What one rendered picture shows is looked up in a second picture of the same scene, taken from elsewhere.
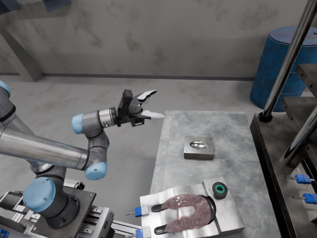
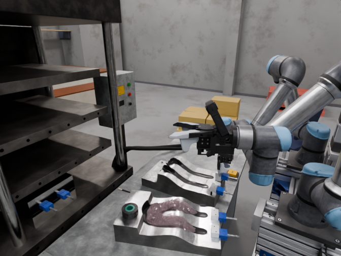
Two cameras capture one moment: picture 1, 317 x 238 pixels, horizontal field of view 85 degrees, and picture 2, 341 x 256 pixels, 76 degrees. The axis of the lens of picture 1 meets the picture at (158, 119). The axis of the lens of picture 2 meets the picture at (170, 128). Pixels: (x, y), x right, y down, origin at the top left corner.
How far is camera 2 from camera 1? 118 cm
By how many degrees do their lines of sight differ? 113
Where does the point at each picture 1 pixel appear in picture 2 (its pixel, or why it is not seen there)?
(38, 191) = (318, 166)
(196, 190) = (148, 229)
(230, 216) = (136, 196)
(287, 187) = (57, 220)
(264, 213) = (102, 209)
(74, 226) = (285, 199)
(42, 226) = not seen: hidden behind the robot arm
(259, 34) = not seen: outside the picture
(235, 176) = (91, 244)
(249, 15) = not seen: outside the picture
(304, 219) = (78, 200)
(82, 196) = (292, 221)
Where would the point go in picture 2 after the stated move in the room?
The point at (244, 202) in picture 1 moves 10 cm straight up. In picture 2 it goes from (109, 219) to (107, 205)
